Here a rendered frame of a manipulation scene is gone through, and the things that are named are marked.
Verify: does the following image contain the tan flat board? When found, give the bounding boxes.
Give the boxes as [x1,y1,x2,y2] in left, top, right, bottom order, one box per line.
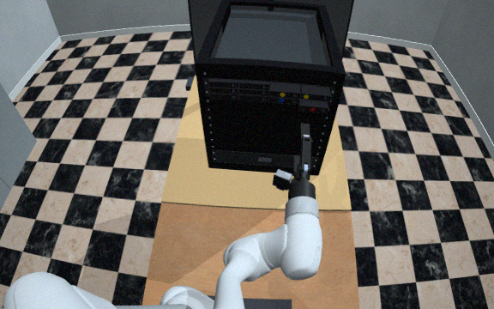
[161,76,352,211]

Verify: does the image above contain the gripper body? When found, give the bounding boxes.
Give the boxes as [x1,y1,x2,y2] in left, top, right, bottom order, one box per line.
[288,168,316,200]

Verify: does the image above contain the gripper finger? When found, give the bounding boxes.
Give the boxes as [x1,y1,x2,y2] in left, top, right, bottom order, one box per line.
[292,155,300,178]
[296,123,313,180]

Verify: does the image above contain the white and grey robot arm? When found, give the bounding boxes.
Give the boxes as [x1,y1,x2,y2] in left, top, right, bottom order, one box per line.
[3,197,322,309]

